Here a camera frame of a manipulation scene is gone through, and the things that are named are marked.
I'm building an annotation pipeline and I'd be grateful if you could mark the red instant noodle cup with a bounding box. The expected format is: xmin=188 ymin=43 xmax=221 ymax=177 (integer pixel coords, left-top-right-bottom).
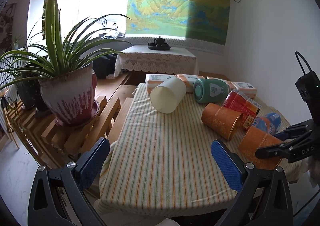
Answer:
xmin=223 ymin=90 xmax=261 ymax=130

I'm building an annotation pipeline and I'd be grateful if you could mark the black bag on floor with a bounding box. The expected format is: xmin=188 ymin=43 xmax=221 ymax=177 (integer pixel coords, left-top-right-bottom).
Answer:
xmin=93 ymin=53 xmax=117 ymax=79

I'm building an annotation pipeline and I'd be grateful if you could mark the green thermos bottle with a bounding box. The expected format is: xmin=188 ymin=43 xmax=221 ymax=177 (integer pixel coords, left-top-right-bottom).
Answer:
xmin=193 ymin=79 xmax=230 ymax=104

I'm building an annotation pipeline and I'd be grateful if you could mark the dark small plant pot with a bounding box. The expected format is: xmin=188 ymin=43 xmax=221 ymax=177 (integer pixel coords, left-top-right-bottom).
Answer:
xmin=15 ymin=80 xmax=49 ymax=112

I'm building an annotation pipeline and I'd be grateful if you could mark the green spider plant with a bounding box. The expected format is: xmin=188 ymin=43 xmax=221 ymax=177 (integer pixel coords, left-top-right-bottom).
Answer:
xmin=1 ymin=0 xmax=122 ymax=90

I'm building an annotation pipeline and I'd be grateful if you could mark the orange paper cup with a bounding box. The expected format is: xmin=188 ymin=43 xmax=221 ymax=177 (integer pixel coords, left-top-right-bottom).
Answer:
xmin=237 ymin=125 xmax=284 ymax=171
xmin=201 ymin=103 xmax=242 ymax=141

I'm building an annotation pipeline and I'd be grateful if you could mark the tissue pack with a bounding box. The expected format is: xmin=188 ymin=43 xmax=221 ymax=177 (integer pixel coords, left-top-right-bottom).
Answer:
xmin=231 ymin=82 xmax=257 ymax=99
xmin=207 ymin=76 xmax=235 ymax=90
xmin=176 ymin=74 xmax=204 ymax=93
xmin=145 ymin=74 xmax=175 ymax=94

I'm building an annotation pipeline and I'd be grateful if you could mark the black teapot tray set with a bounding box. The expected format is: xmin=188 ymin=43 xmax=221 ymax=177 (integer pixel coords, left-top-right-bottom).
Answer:
xmin=148 ymin=37 xmax=171 ymax=51

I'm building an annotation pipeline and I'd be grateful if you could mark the wooden slatted plant stand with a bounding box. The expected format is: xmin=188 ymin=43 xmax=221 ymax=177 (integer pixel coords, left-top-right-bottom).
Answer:
xmin=3 ymin=96 xmax=121 ymax=168

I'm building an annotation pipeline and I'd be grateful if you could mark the tissue pack rightmost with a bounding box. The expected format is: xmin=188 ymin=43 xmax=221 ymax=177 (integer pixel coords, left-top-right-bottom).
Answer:
xmin=231 ymin=82 xmax=257 ymax=99

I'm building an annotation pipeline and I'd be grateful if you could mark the orange blue soda bottle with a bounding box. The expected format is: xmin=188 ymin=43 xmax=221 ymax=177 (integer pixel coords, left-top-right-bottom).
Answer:
xmin=252 ymin=113 xmax=281 ymax=135

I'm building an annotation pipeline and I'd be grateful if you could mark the floral wall hanging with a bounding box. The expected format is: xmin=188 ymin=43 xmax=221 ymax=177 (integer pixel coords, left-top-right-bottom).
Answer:
xmin=0 ymin=4 xmax=16 ymax=53

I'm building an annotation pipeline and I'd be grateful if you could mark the lace covered low table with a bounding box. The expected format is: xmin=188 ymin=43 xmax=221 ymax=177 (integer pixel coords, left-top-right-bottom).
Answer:
xmin=114 ymin=45 xmax=199 ymax=76

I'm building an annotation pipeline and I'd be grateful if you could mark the red white flower pot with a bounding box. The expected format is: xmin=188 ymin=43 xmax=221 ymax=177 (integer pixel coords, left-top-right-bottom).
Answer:
xmin=39 ymin=63 xmax=97 ymax=127

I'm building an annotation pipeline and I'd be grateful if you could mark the striped table cloth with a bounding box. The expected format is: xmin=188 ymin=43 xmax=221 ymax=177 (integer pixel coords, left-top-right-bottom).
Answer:
xmin=94 ymin=83 xmax=236 ymax=217

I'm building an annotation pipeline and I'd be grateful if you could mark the landscape painting roller blind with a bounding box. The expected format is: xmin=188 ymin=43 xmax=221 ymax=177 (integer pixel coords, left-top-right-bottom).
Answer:
xmin=126 ymin=0 xmax=230 ymax=45

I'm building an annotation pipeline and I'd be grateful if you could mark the cream white cup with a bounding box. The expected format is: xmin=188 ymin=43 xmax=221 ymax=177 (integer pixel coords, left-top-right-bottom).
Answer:
xmin=150 ymin=77 xmax=186 ymax=114

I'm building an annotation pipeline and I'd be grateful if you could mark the tissue pack leftmost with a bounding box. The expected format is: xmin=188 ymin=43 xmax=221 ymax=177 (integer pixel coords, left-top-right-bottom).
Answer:
xmin=145 ymin=74 xmax=175 ymax=94

